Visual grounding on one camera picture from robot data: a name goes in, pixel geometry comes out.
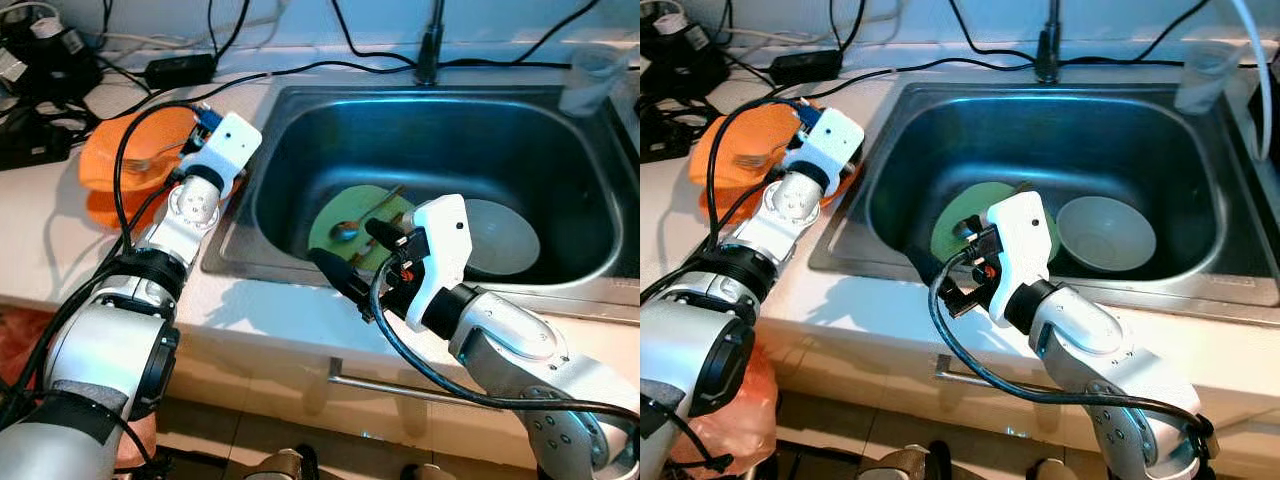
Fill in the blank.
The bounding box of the black charger pile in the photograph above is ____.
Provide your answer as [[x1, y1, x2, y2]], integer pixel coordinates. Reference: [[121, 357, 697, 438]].
[[640, 0, 733, 163], [0, 0, 103, 171]]

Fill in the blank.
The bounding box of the dark metal faucet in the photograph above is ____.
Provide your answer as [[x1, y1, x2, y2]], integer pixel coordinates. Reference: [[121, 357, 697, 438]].
[[415, 0, 447, 86], [1035, 0, 1064, 83]]

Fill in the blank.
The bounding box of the black draped wall cable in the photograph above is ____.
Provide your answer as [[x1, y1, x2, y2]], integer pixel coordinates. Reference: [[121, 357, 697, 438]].
[[330, 0, 601, 63], [945, 0, 1216, 61]]

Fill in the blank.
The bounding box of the grey bowl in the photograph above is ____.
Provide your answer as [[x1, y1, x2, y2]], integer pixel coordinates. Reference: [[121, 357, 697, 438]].
[[462, 198, 542, 277], [1057, 195, 1159, 274]]

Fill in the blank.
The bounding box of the white kitchen cabinet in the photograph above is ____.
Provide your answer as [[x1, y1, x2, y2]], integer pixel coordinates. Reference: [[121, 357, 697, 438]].
[[770, 320, 1280, 471], [150, 320, 641, 471]]

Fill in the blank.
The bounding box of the long metal drawer handle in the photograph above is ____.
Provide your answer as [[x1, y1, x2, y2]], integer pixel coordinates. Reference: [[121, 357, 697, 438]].
[[328, 357, 476, 403], [935, 355, 1081, 398]]

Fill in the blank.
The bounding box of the stainless steel sink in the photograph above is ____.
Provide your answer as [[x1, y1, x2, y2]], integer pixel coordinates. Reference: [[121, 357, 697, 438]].
[[200, 85, 641, 323], [808, 82, 1280, 328]]

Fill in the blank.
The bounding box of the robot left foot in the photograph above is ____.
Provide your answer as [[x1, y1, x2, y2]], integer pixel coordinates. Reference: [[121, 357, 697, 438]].
[[245, 448, 323, 480], [858, 445, 953, 480]]

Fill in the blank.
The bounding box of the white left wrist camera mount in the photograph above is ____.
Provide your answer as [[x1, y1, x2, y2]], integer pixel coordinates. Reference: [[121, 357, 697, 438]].
[[785, 107, 867, 196], [185, 112, 264, 199]]

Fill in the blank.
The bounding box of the white hose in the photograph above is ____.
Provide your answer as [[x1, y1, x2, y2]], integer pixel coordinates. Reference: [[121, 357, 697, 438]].
[[1230, 0, 1277, 161]]

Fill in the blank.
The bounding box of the red plastic bag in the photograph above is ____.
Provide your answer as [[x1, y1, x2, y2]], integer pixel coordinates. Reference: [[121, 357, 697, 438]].
[[0, 305, 159, 473], [665, 345, 781, 473]]

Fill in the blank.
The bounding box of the green plate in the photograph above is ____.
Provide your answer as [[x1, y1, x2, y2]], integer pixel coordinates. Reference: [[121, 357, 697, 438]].
[[307, 185, 416, 273], [930, 182, 1063, 264]]

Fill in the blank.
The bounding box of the silver metal spoon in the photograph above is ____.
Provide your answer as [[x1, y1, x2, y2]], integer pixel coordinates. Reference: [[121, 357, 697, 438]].
[[332, 185, 407, 244]]

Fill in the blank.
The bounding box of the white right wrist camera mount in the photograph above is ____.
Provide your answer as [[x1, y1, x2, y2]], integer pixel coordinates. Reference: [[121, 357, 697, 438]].
[[405, 195, 472, 333], [985, 190, 1057, 327]]

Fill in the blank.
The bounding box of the clear plastic cup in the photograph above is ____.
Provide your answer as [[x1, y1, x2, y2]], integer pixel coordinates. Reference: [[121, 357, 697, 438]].
[[1175, 42, 1247, 116], [560, 45, 627, 119]]

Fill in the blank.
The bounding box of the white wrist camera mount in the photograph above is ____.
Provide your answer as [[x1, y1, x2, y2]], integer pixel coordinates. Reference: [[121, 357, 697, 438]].
[[405, 195, 472, 333], [185, 112, 264, 199], [985, 190, 1057, 327], [785, 107, 867, 196]]

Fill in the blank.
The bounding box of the black power adapter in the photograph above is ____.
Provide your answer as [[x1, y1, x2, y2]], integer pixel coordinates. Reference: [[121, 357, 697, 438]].
[[770, 48, 844, 86], [145, 52, 219, 89]]

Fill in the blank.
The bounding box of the black counter cable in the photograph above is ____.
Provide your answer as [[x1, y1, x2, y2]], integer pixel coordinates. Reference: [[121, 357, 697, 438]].
[[100, 60, 576, 121], [740, 58, 1186, 101]]

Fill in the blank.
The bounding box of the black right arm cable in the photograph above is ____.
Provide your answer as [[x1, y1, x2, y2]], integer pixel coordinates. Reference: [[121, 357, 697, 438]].
[[927, 250, 1218, 461], [368, 255, 641, 426]]

